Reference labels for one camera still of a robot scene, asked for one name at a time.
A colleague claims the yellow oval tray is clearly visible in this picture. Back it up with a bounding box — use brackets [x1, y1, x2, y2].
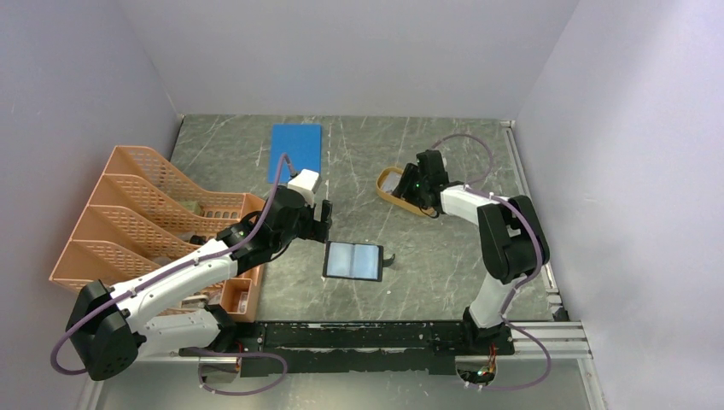
[376, 167, 435, 218]

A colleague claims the black card holder wallet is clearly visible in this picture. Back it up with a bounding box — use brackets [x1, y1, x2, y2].
[322, 242, 396, 282]

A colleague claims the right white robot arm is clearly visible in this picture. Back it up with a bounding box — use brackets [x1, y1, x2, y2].
[393, 149, 550, 354]

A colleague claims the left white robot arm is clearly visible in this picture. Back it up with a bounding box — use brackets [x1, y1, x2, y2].
[62, 184, 333, 381]

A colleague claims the silver VIP card stack left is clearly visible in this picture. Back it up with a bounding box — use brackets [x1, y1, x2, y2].
[381, 172, 401, 195]

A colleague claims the blue flat mat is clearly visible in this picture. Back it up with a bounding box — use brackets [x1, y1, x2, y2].
[267, 124, 323, 183]

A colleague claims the orange mesh file rack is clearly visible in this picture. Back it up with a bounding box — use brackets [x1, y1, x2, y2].
[49, 146, 264, 292]

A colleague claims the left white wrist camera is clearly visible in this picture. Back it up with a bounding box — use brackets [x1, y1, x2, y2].
[287, 169, 321, 206]

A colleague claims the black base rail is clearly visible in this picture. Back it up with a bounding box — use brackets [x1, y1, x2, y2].
[205, 320, 515, 377]

